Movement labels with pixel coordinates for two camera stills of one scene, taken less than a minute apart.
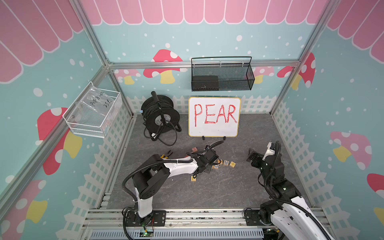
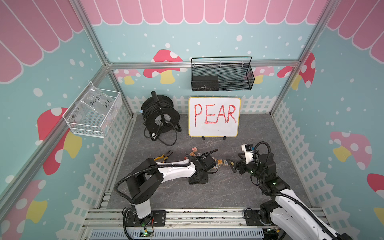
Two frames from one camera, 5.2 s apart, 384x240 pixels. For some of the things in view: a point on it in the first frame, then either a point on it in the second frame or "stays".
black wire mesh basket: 221,73 stays
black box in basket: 205,83 stays
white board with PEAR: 214,116 stays
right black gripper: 259,158 -> 243,164
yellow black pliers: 166,156 stays
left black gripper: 208,169 -> 204,180
